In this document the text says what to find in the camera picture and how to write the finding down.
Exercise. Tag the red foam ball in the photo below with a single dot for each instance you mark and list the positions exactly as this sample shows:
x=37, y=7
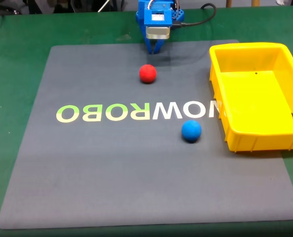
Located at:
x=147, y=73

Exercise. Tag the blue foam ball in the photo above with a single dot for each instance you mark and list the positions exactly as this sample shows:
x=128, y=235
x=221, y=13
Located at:
x=191, y=130

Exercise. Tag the yellow plastic bin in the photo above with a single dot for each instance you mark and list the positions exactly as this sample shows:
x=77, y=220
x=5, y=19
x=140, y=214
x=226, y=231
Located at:
x=257, y=98

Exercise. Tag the white rod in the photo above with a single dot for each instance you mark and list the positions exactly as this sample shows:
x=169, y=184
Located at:
x=103, y=6

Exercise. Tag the grey mat with lettering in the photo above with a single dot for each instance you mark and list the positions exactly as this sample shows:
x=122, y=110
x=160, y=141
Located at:
x=111, y=160

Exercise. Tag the silver camera box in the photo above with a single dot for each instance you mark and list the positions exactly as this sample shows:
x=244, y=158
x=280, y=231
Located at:
x=158, y=32

